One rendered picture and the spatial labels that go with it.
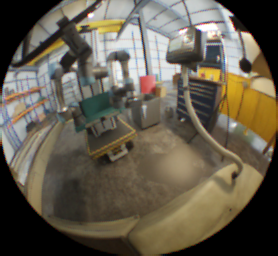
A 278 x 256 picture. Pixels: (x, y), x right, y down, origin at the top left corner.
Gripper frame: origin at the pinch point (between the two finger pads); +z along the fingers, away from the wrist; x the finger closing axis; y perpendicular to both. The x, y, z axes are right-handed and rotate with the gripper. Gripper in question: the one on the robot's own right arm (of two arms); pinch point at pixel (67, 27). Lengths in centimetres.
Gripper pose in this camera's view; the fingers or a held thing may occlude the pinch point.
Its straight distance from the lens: 24.4
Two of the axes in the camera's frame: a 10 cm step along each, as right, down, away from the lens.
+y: 7.1, -7.1, 0.5
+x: 5.5, 5.9, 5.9
